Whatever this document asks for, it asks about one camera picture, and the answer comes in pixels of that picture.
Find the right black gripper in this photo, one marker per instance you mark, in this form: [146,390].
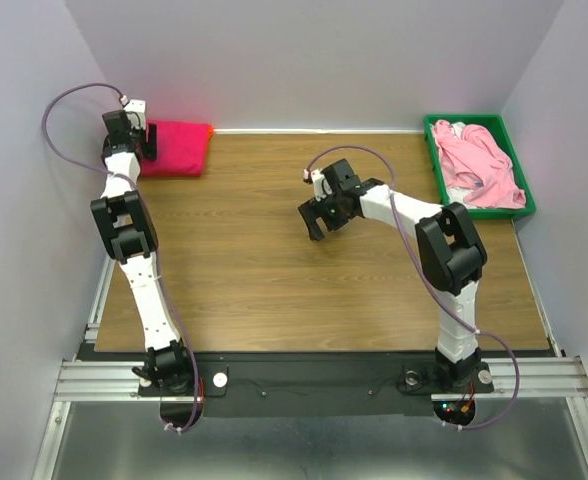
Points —
[312,209]

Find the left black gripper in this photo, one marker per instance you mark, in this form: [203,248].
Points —
[148,146]

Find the magenta t-shirt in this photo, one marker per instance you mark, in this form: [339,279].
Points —
[181,150]

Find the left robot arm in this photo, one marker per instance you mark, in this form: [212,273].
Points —
[130,239]

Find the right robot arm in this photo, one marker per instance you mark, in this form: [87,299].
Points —
[447,252]

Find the folded orange t-shirt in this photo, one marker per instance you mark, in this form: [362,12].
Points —
[210,134]

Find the white garment in bin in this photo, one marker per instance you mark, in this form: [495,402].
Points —
[458,130]

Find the pink t-shirt in bin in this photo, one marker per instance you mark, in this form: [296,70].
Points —
[476,171]

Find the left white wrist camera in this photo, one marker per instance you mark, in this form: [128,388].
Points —
[135,110]

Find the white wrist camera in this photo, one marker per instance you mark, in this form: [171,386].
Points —
[135,110]
[319,183]

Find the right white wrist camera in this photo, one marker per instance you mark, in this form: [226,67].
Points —
[319,183]

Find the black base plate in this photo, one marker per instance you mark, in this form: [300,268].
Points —
[270,385]

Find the aluminium frame rail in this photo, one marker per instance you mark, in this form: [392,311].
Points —
[561,377]

